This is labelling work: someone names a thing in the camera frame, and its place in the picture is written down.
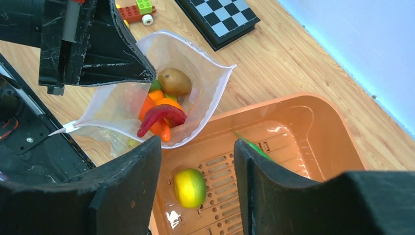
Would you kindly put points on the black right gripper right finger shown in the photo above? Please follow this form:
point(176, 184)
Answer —
point(276, 201)

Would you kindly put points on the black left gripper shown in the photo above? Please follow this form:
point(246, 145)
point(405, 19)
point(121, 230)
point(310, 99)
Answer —
point(82, 43)

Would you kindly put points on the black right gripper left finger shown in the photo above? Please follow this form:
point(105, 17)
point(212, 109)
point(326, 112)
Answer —
point(115, 198)

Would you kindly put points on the green chili pepper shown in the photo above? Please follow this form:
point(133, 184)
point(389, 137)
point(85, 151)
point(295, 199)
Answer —
point(252, 145)

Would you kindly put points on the green leafy toy vegetable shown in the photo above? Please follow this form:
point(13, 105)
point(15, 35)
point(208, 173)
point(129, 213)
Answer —
point(156, 86)

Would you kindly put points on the orange plastic basket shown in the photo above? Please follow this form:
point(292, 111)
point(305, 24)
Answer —
point(302, 132)

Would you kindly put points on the brown potato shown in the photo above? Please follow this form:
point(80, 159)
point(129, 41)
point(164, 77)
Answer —
point(174, 82)

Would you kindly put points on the orange toy carrot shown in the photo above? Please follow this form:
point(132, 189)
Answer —
point(155, 126)

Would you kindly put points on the orange tangerine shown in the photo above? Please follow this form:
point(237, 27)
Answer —
point(156, 95)
point(168, 103)

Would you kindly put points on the clear zip top bag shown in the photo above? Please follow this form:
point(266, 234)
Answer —
point(112, 114)

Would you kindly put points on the red chili pepper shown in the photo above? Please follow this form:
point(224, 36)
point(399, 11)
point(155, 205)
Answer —
point(157, 116)

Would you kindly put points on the red green toy block car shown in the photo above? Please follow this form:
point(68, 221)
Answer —
point(142, 11)

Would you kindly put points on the yellow green toy lemon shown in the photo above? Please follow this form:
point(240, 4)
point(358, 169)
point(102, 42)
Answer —
point(190, 188)

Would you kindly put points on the black grey chessboard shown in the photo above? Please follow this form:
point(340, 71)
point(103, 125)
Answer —
point(220, 22)

